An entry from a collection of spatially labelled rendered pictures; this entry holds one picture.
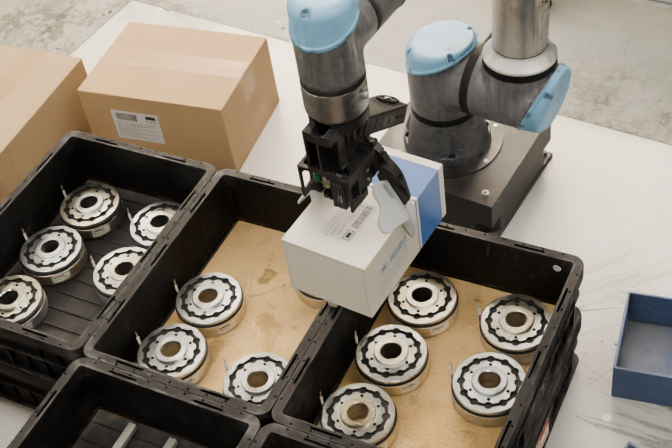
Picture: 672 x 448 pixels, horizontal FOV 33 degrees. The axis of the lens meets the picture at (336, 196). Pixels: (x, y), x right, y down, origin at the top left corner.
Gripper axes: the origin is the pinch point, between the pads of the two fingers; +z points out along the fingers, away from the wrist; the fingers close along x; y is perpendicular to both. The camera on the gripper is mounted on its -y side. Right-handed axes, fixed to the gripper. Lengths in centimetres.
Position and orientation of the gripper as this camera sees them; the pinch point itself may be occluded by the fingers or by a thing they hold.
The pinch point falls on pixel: (365, 215)
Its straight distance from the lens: 144.5
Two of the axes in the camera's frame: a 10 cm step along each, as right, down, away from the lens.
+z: 1.3, 7.1, 7.0
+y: -5.1, 6.5, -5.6
